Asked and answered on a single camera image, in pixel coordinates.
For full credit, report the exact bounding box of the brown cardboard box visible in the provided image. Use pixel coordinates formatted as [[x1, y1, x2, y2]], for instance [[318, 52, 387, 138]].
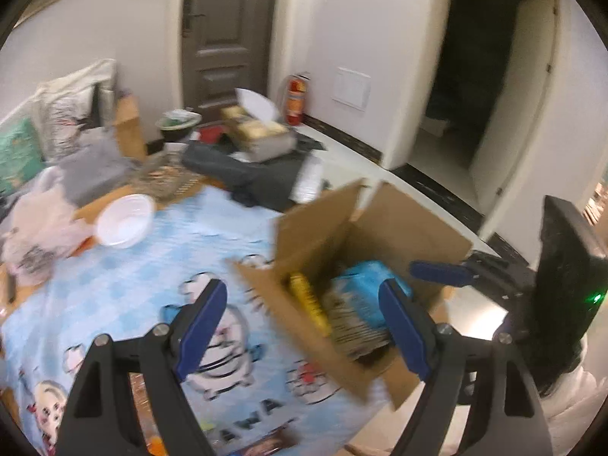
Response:
[[234, 181, 472, 408]]

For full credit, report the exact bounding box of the teal patterned pillow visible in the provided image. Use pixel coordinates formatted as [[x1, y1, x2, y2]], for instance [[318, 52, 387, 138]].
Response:
[[0, 119, 44, 196]]

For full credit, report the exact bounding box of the white printed pillow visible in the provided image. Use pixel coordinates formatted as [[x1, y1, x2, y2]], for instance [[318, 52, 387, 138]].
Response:
[[43, 85, 101, 162]]

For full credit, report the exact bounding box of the small cardboard box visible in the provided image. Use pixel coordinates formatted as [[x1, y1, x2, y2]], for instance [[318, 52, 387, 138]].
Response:
[[114, 95, 147, 162]]

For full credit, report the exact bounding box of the blue snack packet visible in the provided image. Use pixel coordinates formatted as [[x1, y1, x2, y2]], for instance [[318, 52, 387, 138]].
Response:
[[332, 260, 413, 329]]

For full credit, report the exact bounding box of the white electrical panel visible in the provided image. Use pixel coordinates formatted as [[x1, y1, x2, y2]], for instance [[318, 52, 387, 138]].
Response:
[[332, 67, 371, 111]]

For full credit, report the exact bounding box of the dark brown door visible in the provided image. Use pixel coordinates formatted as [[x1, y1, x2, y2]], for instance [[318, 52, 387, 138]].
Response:
[[181, 0, 275, 122]]

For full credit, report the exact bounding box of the blue cartoon tablecloth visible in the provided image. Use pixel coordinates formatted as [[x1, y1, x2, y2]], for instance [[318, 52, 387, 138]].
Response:
[[1, 188, 388, 455]]

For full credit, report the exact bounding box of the red fire extinguisher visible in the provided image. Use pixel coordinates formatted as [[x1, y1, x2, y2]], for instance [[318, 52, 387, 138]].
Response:
[[284, 73, 309, 126]]

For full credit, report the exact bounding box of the white plastic bag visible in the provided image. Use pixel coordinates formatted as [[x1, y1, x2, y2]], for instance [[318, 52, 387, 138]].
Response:
[[1, 167, 93, 286]]

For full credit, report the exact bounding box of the yellow snack tube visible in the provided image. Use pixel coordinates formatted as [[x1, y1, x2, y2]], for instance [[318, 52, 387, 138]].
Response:
[[290, 273, 332, 338]]

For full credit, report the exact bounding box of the white plastic bowl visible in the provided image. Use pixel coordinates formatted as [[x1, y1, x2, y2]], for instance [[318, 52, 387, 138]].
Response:
[[95, 193, 155, 249]]

